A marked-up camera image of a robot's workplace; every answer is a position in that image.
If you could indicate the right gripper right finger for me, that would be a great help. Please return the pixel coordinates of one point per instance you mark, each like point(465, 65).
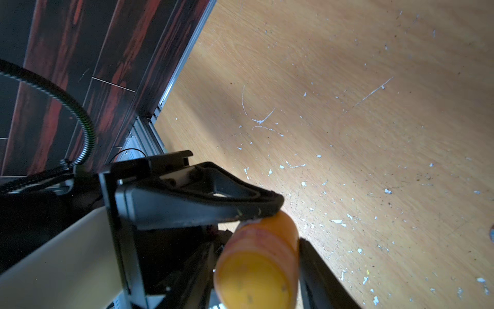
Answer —
point(320, 288)

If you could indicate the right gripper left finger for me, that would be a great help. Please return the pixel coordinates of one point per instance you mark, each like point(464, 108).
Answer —
point(193, 288)

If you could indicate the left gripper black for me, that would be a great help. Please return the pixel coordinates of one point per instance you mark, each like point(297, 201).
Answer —
point(161, 209)

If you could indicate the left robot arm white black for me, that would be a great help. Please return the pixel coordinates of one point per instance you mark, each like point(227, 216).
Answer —
point(34, 214)

